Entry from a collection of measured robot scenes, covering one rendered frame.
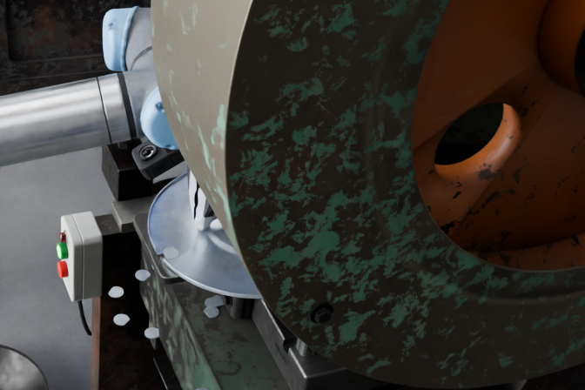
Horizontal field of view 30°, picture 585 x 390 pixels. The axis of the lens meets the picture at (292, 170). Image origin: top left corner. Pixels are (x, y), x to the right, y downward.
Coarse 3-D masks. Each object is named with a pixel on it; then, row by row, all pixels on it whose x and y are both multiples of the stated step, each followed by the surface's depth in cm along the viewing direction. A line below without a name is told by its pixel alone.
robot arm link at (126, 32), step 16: (112, 16) 127; (128, 16) 128; (144, 16) 128; (112, 32) 126; (128, 32) 127; (144, 32) 126; (112, 48) 127; (128, 48) 126; (144, 48) 124; (112, 64) 128; (128, 64) 126
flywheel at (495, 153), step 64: (512, 0) 94; (576, 0) 93; (448, 64) 95; (512, 64) 98; (576, 64) 94; (512, 128) 106; (576, 128) 107; (448, 192) 105; (512, 192) 109; (576, 192) 114; (512, 256) 115; (576, 256) 117
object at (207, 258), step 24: (168, 192) 158; (168, 216) 154; (168, 240) 150; (192, 240) 150; (216, 240) 150; (168, 264) 145; (192, 264) 146; (216, 264) 147; (240, 264) 147; (216, 288) 143; (240, 288) 144
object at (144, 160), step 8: (144, 144) 142; (152, 144) 141; (136, 152) 141; (144, 152) 140; (152, 152) 140; (160, 152) 140; (168, 152) 139; (176, 152) 139; (136, 160) 140; (144, 160) 140; (152, 160) 139; (160, 160) 139; (168, 160) 140; (176, 160) 140; (184, 160) 141; (144, 168) 139; (152, 168) 139; (160, 168) 140; (168, 168) 141; (144, 176) 141; (152, 176) 140
